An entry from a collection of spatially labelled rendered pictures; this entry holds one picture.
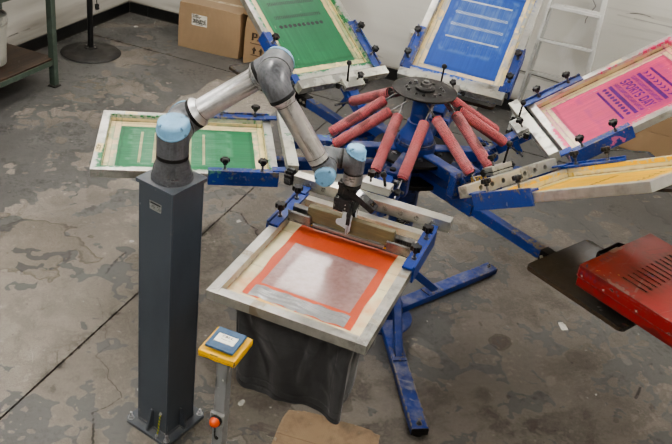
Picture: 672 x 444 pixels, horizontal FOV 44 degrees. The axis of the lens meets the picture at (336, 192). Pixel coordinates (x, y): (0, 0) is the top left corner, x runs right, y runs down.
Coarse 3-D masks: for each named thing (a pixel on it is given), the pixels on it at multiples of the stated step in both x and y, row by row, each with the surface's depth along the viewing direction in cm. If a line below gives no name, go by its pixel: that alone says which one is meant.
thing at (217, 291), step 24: (360, 216) 336; (264, 240) 312; (240, 264) 297; (216, 288) 283; (264, 312) 276; (288, 312) 276; (384, 312) 282; (312, 336) 272; (336, 336) 269; (360, 336) 270
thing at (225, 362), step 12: (204, 348) 261; (240, 348) 263; (216, 360) 260; (228, 360) 258; (216, 372) 269; (228, 372) 268; (216, 384) 271; (228, 384) 272; (216, 396) 274; (228, 396) 275; (216, 408) 276; (228, 408) 279; (216, 432) 281
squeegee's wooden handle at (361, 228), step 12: (312, 204) 325; (312, 216) 325; (324, 216) 323; (336, 216) 321; (336, 228) 323; (360, 228) 319; (372, 228) 317; (384, 228) 316; (372, 240) 319; (384, 240) 317
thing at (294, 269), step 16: (288, 240) 320; (304, 240) 322; (320, 240) 323; (336, 240) 324; (272, 256) 310; (288, 256) 311; (304, 256) 312; (320, 256) 313; (272, 272) 301; (288, 272) 302; (304, 272) 303; (320, 272) 304; (272, 288) 292; (288, 288) 293; (304, 288) 295
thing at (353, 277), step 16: (336, 256) 315; (352, 256) 316; (368, 256) 317; (384, 256) 319; (336, 272) 306; (352, 272) 307; (368, 272) 308; (384, 272) 309; (320, 288) 296; (336, 288) 297; (352, 288) 298; (368, 288) 299; (320, 304) 288; (336, 304) 289; (352, 304) 290; (320, 320) 280; (352, 320) 282
